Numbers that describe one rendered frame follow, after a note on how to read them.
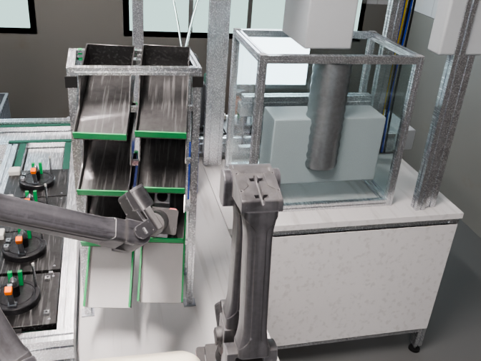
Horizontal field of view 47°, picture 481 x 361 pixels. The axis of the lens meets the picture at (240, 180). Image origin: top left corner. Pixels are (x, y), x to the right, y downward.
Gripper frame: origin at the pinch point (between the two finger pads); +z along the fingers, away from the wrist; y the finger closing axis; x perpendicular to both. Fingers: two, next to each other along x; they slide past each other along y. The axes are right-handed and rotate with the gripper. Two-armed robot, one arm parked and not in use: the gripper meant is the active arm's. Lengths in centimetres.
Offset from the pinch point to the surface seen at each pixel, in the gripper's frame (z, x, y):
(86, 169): -0.6, -10.8, 21.3
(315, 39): 63, -70, -46
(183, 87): 2.4, -36.6, -1.8
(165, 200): 6.0, -4.5, -0.1
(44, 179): 77, -3, 56
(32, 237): 39, 15, 46
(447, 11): 57, -85, -94
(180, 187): -1.1, -8.9, -4.4
